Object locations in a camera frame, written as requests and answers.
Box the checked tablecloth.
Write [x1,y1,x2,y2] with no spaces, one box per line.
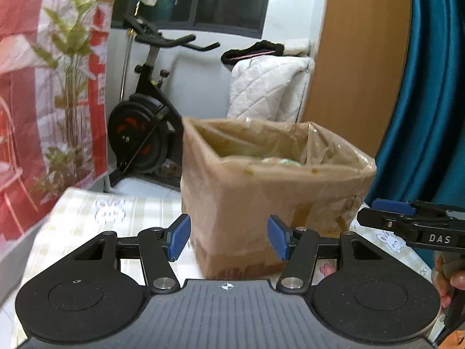
[11,187,447,349]

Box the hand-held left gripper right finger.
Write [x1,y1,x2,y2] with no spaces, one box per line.
[267,215,382,294]

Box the white quilted blanket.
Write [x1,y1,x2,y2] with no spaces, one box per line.
[228,56,316,124]

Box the white fluffy garment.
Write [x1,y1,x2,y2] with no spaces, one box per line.
[283,38,313,58]

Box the teal curtain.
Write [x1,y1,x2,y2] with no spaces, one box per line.
[365,0,465,209]

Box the person's right hand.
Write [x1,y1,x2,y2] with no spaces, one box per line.
[432,254,465,308]

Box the clear plastic liner bag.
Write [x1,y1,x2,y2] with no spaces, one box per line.
[180,116,377,259]

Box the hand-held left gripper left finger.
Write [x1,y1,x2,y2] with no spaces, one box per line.
[74,214,192,294]

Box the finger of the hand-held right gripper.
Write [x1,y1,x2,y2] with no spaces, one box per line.
[372,199,465,222]
[357,207,465,251]

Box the black garment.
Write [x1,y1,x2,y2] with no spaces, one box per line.
[221,41,286,68]

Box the dark glass window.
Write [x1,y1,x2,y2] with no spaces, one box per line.
[111,0,275,39]

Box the wooden board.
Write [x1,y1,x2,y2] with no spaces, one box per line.
[301,0,414,161]

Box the black exercise bike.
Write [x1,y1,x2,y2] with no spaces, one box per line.
[108,15,221,190]

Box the red printed backdrop cloth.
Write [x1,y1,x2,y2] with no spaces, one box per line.
[0,0,123,260]

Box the brown cardboard box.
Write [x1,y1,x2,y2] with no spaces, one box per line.
[180,116,377,281]

